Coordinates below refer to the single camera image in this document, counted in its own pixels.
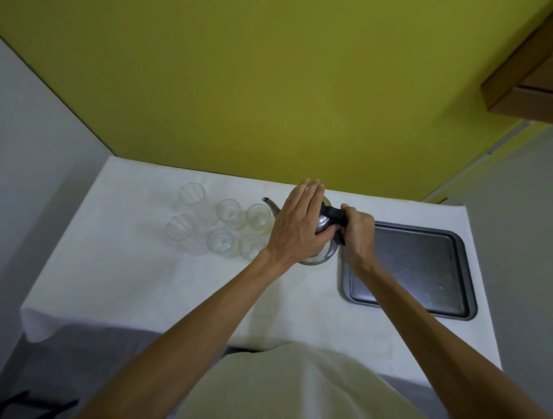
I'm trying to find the white tablecloth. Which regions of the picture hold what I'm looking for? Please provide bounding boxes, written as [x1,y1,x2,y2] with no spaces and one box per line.
[21,155,503,385]

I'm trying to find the steel kettle with black handle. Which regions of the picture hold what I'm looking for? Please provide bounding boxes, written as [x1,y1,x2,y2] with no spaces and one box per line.
[262,196,349,266]

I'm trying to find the short clear glass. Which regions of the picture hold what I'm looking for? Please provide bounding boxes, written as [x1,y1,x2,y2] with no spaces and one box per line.
[246,203,274,235]
[206,228,238,259]
[238,233,268,261]
[215,199,247,231]

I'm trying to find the brown wooden cabinet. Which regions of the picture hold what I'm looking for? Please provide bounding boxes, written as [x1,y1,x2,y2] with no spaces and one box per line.
[480,13,553,126]

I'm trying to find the person's left forearm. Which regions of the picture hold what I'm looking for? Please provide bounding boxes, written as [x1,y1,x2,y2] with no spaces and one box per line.
[75,248,298,419]

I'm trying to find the dark metal baking tray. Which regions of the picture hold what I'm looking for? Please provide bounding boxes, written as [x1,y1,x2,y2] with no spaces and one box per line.
[341,221,478,321]

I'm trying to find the tall clear glass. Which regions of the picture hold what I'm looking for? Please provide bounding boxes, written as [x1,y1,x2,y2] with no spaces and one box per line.
[178,182,217,225]
[166,214,208,255]

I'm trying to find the person's right forearm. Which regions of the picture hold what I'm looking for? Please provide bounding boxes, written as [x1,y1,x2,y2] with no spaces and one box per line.
[346,258,550,419]

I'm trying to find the cream shirt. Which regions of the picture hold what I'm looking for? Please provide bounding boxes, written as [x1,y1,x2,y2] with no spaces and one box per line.
[175,341,426,419]

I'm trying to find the person's left hand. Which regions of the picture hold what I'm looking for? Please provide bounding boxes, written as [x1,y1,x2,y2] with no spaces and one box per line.
[264,178,342,266]

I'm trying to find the person's right hand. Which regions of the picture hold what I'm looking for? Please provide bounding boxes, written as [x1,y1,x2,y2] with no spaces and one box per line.
[340,204,376,271]

